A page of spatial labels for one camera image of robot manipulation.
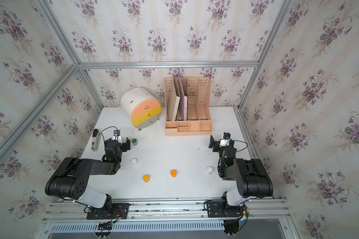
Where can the pink paper folder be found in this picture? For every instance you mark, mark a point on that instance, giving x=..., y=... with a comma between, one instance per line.
x=183, y=99

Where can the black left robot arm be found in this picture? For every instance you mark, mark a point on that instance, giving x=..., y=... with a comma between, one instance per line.
x=70, y=180

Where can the beige cardboard folder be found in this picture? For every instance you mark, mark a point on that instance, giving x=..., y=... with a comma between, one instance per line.
x=174, y=100

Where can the orange paint can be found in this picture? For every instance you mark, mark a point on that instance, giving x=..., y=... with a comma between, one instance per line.
x=173, y=173

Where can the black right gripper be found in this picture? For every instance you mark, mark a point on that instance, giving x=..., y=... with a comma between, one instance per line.
x=217, y=143

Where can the white paint can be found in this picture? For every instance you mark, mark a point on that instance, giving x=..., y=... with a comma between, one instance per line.
x=134, y=161
x=209, y=170

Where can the yellow paint can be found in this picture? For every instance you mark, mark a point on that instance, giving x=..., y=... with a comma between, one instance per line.
x=146, y=178

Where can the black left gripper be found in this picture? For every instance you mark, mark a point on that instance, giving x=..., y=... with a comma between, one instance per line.
x=123, y=145

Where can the beige plastic file organizer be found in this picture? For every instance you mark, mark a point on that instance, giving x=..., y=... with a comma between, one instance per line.
x=198, y=117

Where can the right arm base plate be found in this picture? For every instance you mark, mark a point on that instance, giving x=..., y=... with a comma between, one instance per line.
x=224, y=209

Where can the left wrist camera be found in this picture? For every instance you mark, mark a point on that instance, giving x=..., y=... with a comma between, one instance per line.
x=117, y=135

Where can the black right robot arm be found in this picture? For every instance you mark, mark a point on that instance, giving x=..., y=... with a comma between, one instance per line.
x=250, y=176

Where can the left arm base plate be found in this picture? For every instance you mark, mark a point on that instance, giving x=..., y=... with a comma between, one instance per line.
x=107, y=210

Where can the round white drawer cabinet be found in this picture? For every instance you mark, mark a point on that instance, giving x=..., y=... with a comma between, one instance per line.
x=142, y=108

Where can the aluminium rail frame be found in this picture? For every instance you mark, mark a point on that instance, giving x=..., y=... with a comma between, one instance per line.
x=254, y=217

